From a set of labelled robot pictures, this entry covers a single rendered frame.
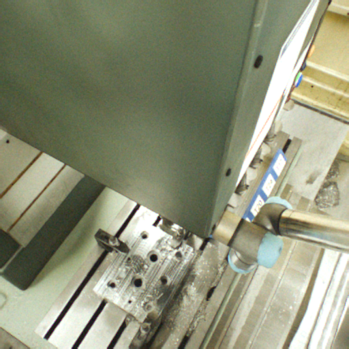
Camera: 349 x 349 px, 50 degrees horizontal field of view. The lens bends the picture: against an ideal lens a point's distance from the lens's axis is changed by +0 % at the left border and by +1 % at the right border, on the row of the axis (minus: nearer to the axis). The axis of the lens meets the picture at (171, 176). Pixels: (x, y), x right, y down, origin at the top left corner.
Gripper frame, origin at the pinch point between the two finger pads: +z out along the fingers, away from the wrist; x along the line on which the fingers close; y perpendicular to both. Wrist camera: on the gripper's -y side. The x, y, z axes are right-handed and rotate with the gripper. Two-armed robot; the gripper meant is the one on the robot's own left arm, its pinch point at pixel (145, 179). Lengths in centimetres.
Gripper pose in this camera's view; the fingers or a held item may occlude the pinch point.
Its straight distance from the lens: 89.7
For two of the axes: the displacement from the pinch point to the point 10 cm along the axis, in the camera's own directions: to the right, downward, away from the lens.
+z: -8.7, -4.6, 2.0
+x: 5.0, -7.5, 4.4
